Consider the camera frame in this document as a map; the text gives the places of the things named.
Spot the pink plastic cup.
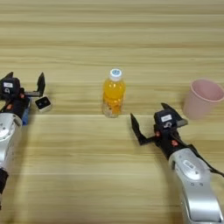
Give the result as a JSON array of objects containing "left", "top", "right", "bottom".
[{"left": 182, "top": 78, "right": 224, "bottom": 121}]

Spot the blue glue stick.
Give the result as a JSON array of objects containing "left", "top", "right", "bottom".
[{"left": 21, "top": 97, "right": 32, "bottom": 127}]

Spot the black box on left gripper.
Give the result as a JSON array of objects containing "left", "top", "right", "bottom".
[{"left": 0, "top": 77, "right": 21, "bottom": 96}]

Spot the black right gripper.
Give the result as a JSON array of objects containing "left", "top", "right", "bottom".
[{"left": 129, "top": 102, "right": 189, "bottom": 160}]

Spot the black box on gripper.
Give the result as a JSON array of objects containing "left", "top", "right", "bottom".
[
  {"left": 153, "top": 108, "right": 179, "bottom": 131},
  {"left": 0, "top": 77, "right": 21, "bottom": 96}
]

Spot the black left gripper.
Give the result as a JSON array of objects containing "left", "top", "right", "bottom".
[{"left": 0, "top": 71, "right": 46, "bottom": 120}]

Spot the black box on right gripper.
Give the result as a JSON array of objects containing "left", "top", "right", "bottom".
[{"left": 153, "top": 108, "right": 179, "bottom": 131}]

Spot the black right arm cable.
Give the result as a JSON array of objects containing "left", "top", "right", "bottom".
[{"left": 177, "top": 134, "right": 224, "bottom": 178}]

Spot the small black white cube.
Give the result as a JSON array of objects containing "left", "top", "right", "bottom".
[{"left": 34, "top": 95, "right": 53, "bottom": 114}]

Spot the orange juice bottle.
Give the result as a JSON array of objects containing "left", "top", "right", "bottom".
[{"left": 101, "top": 68, "right": 127, "bottom": 119}]

